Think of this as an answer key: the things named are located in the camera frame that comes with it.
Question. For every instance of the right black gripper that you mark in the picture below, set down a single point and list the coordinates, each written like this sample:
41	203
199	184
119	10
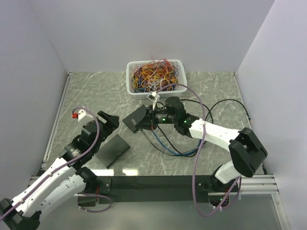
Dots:
148	122

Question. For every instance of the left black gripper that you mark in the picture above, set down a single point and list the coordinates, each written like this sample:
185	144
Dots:
112	122

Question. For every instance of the black network switch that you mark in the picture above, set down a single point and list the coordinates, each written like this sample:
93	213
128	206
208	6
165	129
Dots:
134	119
112	151

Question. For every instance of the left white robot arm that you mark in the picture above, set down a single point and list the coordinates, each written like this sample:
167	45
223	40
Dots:
66	177

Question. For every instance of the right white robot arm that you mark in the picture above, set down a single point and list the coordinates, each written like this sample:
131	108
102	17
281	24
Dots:
246	151

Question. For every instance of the white plastic basket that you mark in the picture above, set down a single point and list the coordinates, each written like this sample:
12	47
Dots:
167	75

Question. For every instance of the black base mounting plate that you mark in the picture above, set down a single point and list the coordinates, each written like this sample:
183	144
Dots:
146	188

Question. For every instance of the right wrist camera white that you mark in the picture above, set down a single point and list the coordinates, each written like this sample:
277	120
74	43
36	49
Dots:
153	97

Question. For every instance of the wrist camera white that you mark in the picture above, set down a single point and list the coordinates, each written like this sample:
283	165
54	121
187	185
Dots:
82	116
153	97

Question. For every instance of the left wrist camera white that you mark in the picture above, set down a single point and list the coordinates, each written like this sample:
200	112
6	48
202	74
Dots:
82	116

